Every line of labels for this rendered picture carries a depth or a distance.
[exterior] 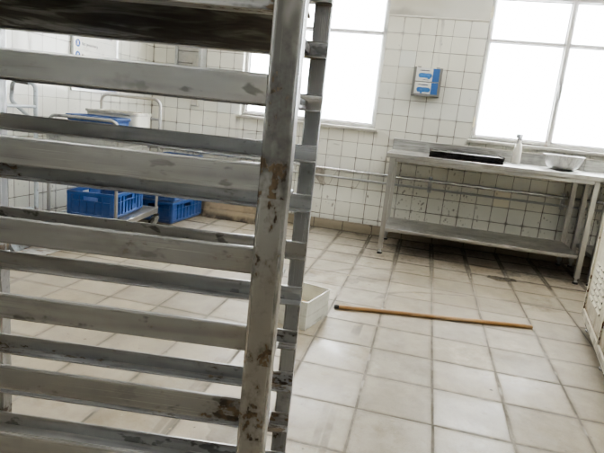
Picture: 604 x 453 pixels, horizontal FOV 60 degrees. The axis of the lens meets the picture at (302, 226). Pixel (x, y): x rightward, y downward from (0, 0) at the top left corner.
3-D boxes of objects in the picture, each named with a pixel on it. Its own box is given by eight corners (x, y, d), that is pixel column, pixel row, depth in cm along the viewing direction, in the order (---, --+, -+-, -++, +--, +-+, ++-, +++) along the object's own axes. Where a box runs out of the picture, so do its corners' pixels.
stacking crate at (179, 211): (166, 208, 552) (167, 190, 548) (201, 215, 542) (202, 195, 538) (134, 217, 495) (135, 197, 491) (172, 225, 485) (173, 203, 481)
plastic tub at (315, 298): (305, 331, 277) (307, 303, 274) (269, 320, 287) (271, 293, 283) (328, 315, 304) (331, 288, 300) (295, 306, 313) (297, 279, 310)
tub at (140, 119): (102, 132, 449) (103, 108, 445) (153, 137, 446) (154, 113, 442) (82, 133, 414) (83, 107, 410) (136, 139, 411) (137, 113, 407)
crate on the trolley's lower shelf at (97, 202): (101, 203, 454) (101, 181, 450) (143, 208, 451) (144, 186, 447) (66, 215, 400) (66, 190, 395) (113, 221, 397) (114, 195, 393)
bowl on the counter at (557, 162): (545, 169, 432) (547, 154, 429) (537, 166, 463) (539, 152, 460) (587, 173, 425) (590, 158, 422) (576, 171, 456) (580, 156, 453)
